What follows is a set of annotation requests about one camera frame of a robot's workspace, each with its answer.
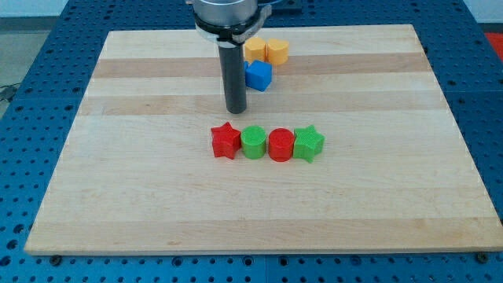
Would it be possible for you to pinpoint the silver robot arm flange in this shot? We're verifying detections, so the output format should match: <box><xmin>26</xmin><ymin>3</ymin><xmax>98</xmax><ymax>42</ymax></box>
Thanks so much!
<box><xmin>190</xmin><ymin>0</ymin><xmax>272</xmax><ymax>46</ymax></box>

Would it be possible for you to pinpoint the green cylinder block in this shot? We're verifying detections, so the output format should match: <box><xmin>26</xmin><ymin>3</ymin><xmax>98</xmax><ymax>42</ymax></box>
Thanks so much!
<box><xmin>240</xmin><ymin>125</ymin><xmax>266</xmax><ymax>160</ymax></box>

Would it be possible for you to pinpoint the red star block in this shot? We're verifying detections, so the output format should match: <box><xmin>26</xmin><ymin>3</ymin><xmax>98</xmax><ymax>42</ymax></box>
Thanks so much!
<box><xmin>211</xmin><ymin>122</ymin><xmax>241</xmax><ymax>160</ymax></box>

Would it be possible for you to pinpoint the red cylinder block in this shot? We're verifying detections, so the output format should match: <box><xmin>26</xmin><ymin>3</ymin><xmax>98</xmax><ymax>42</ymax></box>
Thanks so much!
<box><xmin>268</xmin><ymin>128</ymin><xmax>295</xmax><ymax>162</ymax></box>

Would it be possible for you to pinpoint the green star block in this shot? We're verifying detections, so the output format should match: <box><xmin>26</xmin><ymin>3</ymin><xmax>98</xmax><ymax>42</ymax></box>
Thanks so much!
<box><xmin>292</xmin><ymin>125</ymin><xmax>325</xmax><ymax>163</ymax></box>

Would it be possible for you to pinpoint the blue cube block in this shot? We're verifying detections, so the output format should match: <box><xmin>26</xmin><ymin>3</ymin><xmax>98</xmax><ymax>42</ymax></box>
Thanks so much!
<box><xmin>245</xmin><ymin>61</ymin><xmax>273</xmax><ymax>92</ymax></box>

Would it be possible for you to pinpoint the blue block behind rod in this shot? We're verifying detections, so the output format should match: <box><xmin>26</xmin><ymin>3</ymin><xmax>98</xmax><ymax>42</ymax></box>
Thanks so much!
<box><xmin>244</xmin><ymin>61</ymin><xmax>249</xmax><ymax>81</ymax></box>

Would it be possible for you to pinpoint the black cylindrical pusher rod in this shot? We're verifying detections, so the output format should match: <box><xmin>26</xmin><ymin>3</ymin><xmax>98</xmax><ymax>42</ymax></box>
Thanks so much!
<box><xmin>218</xmin><ymin>42</ymin><xmax>247</xmax><ymax>114</ymax></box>

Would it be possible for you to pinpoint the yellow hexagon block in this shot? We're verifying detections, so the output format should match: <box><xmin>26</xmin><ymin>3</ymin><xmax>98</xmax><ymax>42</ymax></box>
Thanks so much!
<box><xmin>244</xmin><ymin>37</ymin><xmax>267</xmax><ymax>63</ymax></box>

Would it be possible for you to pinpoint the yellow heart block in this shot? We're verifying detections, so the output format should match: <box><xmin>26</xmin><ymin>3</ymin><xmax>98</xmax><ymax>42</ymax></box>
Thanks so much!
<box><xmin>266</xmin><ymin>39</ymin><xmax>289</xmax><ymax>65</ymax></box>

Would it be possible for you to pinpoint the wooden board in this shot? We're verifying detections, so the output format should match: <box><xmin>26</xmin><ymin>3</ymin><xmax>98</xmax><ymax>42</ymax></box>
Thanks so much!
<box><xmin>24</xmin><ymin>24</ymin><xmax>502</xmax><ymax>255</ymax></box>

